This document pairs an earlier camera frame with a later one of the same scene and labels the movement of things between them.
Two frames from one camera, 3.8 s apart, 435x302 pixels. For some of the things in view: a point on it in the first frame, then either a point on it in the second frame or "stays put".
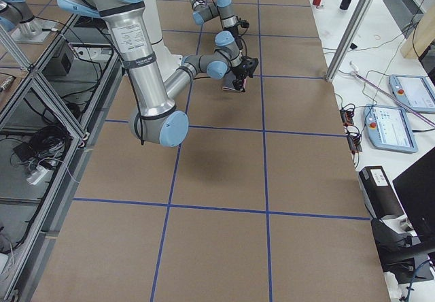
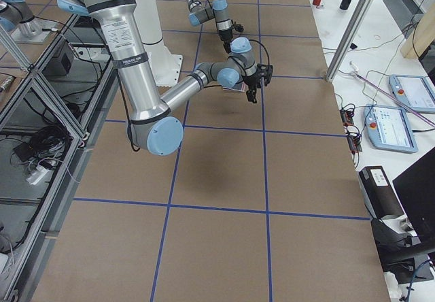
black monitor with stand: (404, 257) stays put
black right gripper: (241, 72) → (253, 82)
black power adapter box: (378, 194) stays put
